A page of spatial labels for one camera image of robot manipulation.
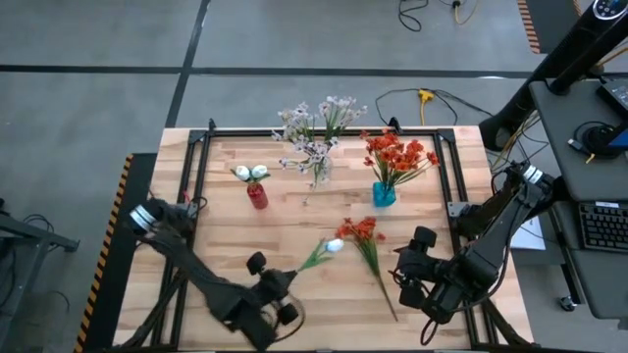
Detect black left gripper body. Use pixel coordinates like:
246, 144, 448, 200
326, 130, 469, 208
247, 251, 301, 327

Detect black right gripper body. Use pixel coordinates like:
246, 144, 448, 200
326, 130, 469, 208
397, 226, 468, 326

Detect flower stems with blue bud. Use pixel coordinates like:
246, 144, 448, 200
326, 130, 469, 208
335, 216, 399, 324

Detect white artificial tulip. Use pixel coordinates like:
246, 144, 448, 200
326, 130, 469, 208
230, 165, 254, 190
296, 237, 345, 275
249, 163, 272, 190

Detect red flower bunch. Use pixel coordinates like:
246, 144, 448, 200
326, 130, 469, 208
382, 136, 442, 190
361, 127, 408, 173

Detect blue glass vase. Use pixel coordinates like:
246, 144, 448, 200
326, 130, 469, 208
371, 180, 397, 209

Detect red glass vase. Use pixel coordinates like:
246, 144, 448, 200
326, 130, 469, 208
247, 181, 270, 211

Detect clear glass vase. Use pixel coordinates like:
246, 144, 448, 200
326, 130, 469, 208
313, 156, 336, 185

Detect white paper sheet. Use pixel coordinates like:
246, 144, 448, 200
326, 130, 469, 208
509, 215, 547, 252

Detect black plate with hazard stripes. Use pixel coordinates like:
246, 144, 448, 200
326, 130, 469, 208
73, 152, 159, 353

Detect yellow power plug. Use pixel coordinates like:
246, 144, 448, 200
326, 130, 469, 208
417, 88, 436, 126

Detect black keyboard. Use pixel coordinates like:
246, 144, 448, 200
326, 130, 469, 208
577, 199, 628, 255

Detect grey desk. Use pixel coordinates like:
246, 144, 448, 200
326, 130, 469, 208
528, 77, 628, 321

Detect blue flat object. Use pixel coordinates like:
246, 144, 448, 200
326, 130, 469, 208
606, 127, 628, 150

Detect black tower fan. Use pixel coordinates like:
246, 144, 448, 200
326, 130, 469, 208
478, 0, 628, 152

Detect orange black striped strip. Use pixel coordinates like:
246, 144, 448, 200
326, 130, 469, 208
517, 0, 543, 55

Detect black slanted pole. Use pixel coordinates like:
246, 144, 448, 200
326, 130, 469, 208
548, 28, 628, 97

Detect black laptop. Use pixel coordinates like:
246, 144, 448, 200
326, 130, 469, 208
596, 77, 628, 119

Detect long black floor cable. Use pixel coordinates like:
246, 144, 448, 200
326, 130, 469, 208
374, 86, 495, 127

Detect black aluminium table frame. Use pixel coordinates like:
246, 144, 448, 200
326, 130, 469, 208
115, 127, 536, 353

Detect yellow and white cable bundle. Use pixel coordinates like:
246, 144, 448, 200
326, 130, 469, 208
490, 110, 546, 173

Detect black round cable coil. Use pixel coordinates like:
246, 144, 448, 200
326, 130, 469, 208
568, 120, 625, 161

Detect yellow floor cable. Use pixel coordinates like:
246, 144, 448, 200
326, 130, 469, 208
451, 0, 481, 26

